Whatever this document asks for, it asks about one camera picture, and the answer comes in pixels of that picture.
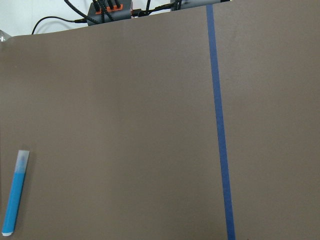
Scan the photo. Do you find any blue marker pen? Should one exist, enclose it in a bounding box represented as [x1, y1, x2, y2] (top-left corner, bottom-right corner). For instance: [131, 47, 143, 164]
[1, 150, 30, 237]

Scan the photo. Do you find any grey usb hub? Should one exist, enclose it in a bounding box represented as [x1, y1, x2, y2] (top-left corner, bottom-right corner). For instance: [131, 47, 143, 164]
[87, 0, 133, 24]

